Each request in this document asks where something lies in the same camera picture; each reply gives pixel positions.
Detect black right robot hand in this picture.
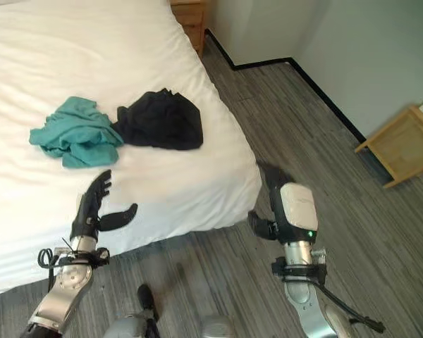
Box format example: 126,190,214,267
247,163,319,244

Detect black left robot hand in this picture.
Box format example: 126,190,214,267
70,169,139,240

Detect white bed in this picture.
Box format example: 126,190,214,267
0,0,262,297

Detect teal crumpled garment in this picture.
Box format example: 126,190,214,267
29,96,125,169

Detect black crumpled garment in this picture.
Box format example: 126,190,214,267
111,90,204,151

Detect silver robot legs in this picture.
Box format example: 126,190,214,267
104,283,238,338

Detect low wooden stool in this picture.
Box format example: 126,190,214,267
354,104,423,189

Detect black baseboard strip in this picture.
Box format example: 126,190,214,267
204,28,367,143

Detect wooden nightstand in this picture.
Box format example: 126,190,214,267
170,0,212,57

